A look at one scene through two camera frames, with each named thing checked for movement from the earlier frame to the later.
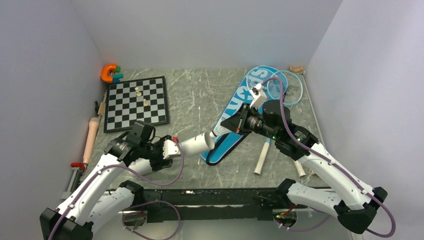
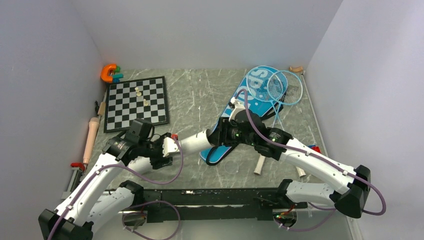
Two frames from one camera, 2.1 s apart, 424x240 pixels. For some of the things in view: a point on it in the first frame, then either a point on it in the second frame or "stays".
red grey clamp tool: (78, 174) stays
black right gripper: (236, 123) → (220, 135)
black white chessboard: (128, 101) stays
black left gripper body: (154, 152) stays
